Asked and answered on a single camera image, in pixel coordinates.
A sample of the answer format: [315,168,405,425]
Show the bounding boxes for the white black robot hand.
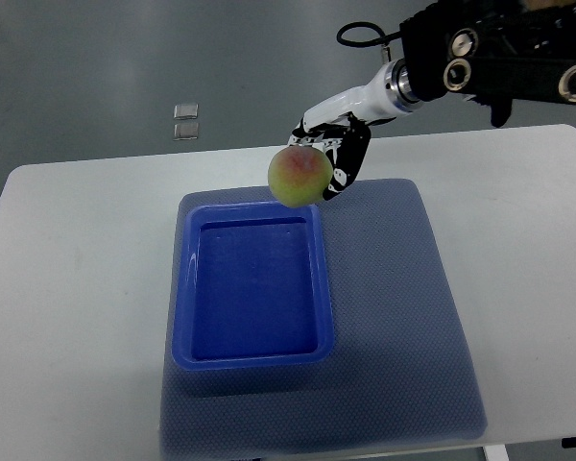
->
[287,61,408,201]

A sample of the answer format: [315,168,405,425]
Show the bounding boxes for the green red peach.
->
[268,146,332,207]

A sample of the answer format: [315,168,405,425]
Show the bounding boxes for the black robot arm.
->
[289,1,576,202]

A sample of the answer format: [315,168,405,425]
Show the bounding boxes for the upper metal floor plate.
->
[173,103,199,120]

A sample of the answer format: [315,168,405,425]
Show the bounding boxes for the blue plastic tray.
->
[171,201,334,372]

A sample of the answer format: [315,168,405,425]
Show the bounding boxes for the blue grey textured mat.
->
[160,179,487,460]

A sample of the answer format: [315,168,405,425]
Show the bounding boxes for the white table leg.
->
[483,445,510,461]

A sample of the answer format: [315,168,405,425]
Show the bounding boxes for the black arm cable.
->
[336,21,404,62]

